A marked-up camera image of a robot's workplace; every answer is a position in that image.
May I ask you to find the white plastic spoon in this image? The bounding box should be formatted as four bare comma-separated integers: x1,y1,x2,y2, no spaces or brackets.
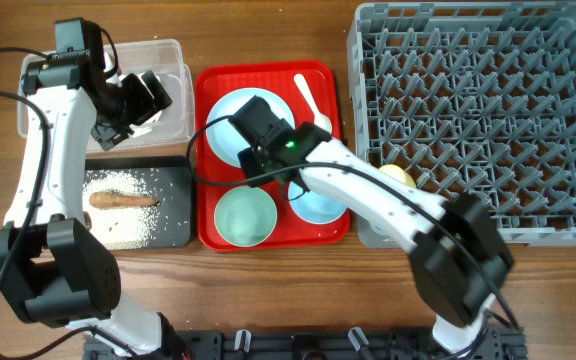
293,73,333,134

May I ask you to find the mint green bowl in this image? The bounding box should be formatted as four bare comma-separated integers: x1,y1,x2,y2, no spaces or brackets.
214,186,278,247

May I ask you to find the light blue bowl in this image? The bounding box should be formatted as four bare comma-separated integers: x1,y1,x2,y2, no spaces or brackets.
288,182,347,225

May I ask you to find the brown bread stick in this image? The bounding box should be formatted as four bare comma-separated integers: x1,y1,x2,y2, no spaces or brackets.
88,192,159,209

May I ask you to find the yellow plastic cup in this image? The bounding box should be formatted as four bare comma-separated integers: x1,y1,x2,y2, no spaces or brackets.
379,164,416,188

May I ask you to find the white napkin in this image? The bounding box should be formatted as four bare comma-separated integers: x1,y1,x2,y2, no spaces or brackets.
131,72,162,138

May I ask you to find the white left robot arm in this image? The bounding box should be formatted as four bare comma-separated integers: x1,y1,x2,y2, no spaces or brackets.
0,18,191,359

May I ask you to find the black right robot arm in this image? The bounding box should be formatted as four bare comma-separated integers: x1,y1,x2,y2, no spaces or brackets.
228,96,514,358

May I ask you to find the clear plastic waste bin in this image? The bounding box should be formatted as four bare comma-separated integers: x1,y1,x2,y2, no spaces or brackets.
16,38,196,154

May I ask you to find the black waste tray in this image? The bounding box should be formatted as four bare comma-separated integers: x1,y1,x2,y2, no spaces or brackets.
81,155,194,250

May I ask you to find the grey plastic dishwasher rack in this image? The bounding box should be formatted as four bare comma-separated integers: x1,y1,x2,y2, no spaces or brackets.
347,1,576,246

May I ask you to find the red plastic tray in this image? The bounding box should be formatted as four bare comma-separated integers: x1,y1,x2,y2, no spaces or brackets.
195,60,350,252

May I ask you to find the light blue plate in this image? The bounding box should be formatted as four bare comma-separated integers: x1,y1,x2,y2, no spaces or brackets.
206,88,295,168

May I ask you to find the pile of white rice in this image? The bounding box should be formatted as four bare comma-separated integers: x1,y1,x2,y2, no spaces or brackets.
82,168,189,250

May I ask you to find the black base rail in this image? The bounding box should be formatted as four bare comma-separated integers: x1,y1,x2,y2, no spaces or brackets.
82,327,527,360

